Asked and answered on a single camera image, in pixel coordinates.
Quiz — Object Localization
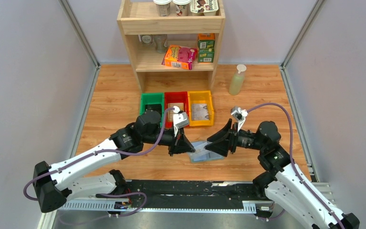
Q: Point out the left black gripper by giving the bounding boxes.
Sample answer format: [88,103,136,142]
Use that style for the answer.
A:
[142,124,195,156]

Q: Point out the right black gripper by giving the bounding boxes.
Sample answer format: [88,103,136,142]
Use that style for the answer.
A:
[204,119,265,157]

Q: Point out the tan credit card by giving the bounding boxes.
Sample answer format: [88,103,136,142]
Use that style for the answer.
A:
[193,145,209,157]

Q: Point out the grey-green card holder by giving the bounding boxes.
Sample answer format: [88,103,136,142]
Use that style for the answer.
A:
[187,141,224,163]

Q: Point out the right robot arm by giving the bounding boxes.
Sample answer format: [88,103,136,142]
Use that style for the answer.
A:
[205,119,360,229]

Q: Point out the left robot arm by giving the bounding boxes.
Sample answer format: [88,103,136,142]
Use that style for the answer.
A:
[23,106,195,213]

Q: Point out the tan cards in red bin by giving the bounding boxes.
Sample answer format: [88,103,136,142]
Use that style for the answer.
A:
[167,103,184,122]

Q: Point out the white card in yellow bin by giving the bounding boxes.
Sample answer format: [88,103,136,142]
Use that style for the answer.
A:
[191,103,208,112]

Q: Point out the black cards in green bin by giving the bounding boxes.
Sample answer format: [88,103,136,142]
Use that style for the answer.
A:
[144,104,163,114]

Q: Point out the red plastic bin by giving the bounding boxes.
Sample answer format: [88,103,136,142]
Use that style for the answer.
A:
[164,91,190,128]

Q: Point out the yellow plastic bin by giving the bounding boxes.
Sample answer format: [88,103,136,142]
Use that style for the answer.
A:
[187,91,214,127]

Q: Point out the green plastic bin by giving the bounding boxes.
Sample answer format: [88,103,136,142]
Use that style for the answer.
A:
[139,93,165,127]

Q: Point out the green soap bottle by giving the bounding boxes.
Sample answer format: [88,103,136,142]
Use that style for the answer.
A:
[228,64,247,95]

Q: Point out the orange pink snack box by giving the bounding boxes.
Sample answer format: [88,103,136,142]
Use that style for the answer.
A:
[162,45,198,70]

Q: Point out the green orange carton box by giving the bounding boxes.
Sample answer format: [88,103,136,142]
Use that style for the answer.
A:
[197,33,215,63]

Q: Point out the wooden shelf unit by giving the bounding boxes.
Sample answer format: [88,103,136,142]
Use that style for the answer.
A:
[117,0,226,92]

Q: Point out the clear glass on shelf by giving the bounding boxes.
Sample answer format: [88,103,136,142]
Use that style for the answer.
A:
[153,34,169,53]

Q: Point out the glass jar on shelf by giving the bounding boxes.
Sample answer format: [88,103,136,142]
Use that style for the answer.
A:
[140,34,153,47]

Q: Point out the chocolate pudding pack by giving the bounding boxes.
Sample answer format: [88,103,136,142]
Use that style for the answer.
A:
[190,0,219,16]

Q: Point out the middle yogurt cup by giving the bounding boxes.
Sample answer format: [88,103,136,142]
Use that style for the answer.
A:
[172,0,191,16]

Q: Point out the yogurt cup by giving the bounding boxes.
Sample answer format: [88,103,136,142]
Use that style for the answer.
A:
[153,0,172,17]
[172,0,191,16]

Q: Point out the left yogurt cup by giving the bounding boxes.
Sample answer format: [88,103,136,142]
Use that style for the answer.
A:
[153,0,172,17]

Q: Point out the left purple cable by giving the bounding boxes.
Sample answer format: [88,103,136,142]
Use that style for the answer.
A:
[23,107,176,219]

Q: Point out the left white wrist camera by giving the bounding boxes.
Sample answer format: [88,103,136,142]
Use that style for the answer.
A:
[173,106,190,137]

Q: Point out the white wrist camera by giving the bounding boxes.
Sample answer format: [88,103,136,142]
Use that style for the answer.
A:
[231,106,248,132]
[173,106,190,137]

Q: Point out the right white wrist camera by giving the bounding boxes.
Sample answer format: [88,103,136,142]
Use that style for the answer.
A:
[231,106,248,132]

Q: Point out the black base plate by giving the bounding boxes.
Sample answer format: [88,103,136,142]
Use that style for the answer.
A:
[121,180,272,209]

